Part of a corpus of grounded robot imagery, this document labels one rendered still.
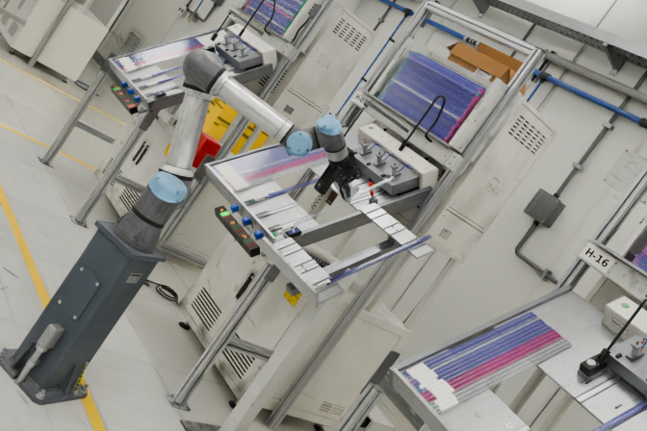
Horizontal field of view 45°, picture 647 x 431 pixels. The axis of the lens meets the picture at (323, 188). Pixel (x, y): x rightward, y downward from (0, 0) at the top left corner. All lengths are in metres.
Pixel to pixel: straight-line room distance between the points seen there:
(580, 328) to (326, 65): 2.41
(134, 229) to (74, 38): 5.01
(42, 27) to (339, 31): 3.49
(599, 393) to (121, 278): 1.44
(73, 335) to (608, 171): 3.06
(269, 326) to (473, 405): 1.20
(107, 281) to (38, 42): 4.99
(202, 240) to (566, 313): 2.51
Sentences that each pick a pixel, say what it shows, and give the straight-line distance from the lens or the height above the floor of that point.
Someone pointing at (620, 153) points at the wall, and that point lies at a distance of 4.62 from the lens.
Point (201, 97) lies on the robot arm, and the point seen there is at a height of 1.04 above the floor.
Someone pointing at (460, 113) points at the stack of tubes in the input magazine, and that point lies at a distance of 3.22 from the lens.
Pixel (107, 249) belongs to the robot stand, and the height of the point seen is 0.50.
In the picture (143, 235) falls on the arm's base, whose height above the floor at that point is 0.60.
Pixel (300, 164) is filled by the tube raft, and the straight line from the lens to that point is 3.39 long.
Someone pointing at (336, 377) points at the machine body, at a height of 0.30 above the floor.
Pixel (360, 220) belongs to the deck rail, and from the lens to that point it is 3.07.
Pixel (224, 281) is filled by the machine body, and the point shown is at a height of 0.33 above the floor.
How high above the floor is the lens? 1.28
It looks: 6 degrees down
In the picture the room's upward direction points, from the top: 35 degrees clockwise
